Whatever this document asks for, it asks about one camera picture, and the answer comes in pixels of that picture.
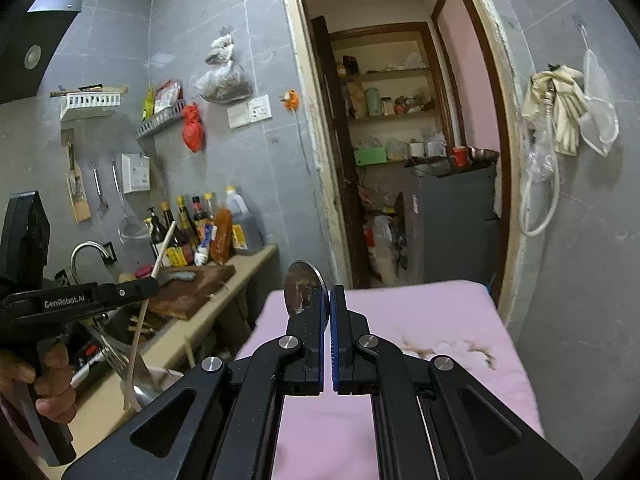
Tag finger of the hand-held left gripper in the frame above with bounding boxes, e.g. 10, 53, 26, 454
102, 277, 162, 312

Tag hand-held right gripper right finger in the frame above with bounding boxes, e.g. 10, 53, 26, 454
330, 285, 583, 480

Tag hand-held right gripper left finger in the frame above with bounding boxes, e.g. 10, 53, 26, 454
62, 300, 328, 480

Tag wooden chopstick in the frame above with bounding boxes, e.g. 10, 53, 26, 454
122, 220, 177, 411

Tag round silver spoon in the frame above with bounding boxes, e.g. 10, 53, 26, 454
284, 260, 332, 319

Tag stainless steel fork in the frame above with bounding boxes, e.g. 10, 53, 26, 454
97, 327, 132, 377

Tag person's left hand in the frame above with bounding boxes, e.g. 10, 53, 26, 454
0, 342, 77, 425

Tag wooden cutting board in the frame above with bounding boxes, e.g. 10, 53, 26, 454
117, 262, 237, 322

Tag hanging metal skimmer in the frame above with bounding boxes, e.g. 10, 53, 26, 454
110, 160, 152, 244

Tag chrome faucet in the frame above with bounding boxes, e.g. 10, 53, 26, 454
70, 241, 119, 287

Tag row of sauce bottles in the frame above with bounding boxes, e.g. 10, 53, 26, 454
144, 192, 223, 267

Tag orange snack packet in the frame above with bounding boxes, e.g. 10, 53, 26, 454
211, 207, 235, 265

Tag hanging metal peeler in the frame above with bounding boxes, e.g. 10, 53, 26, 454
92, 162, 110, 217

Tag wooden kitchen counter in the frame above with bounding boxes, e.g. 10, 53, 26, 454
45, 243, 280, 461

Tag plastic bags on pantry floor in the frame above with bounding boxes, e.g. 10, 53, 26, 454
364, 205, 409, 286

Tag pink floral tablecloth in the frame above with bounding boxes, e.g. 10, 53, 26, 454
235, 280, 547, 480

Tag large dark sauce jug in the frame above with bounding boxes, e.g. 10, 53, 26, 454
223, 186, 265, 256

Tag grey cabinet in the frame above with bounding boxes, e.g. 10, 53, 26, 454
402, 162, 501, 286

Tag red plastic bag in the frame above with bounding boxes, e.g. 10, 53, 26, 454
181, 102, 207, 154

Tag black range hood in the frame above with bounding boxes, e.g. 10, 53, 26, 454
0, 0, 84, 106

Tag hanging bags of dried goods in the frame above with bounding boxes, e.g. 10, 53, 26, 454
194, 30, 255, 105

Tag wooden pantry shelf unit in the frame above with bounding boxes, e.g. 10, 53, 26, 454
311, 15, 455, 288

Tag clear plastic bag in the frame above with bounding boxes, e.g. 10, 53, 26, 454
529, 129, 557, 182

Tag cream rubber gloves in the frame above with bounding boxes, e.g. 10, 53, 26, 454
522, 65, 592, 157

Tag white wall box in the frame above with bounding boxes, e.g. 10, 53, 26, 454
121, 153, 151, 195

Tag white wall rack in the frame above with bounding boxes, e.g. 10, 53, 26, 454
50, 85, 129, 122

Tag metal wall shelf with packets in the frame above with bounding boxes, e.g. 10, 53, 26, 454
134, 79, 189, 140

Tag white wall socket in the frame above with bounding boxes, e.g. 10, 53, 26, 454
227, 95, 273, 130

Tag wooden door frame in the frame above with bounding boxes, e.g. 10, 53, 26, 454
279, 0, 532, 322

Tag white hose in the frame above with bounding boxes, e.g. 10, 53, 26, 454
517, 87, 562, 237

